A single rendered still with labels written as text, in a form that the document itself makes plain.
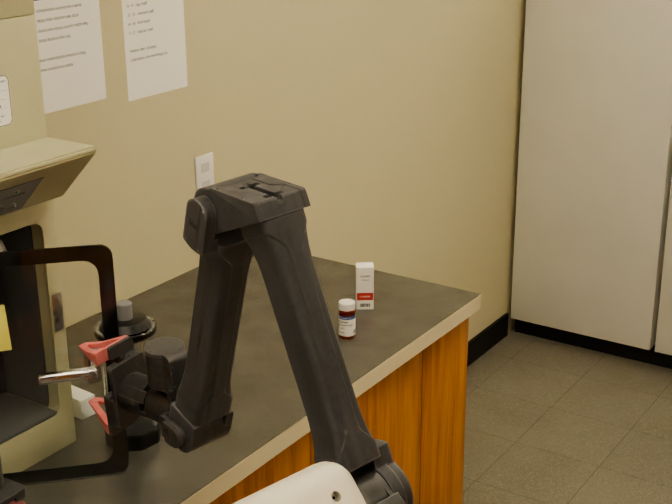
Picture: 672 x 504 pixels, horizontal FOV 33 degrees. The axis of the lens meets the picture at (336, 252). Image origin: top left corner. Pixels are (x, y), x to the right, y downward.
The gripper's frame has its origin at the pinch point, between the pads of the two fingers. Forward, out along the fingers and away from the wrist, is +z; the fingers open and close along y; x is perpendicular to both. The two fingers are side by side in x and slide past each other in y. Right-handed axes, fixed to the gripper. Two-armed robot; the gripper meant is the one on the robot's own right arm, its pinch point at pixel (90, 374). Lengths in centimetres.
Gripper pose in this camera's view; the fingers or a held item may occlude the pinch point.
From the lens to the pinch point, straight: 177.1
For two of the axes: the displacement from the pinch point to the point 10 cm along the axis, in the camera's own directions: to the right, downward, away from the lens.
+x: -6.0, 3.6, -7.1
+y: -0.6, -9.1, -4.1
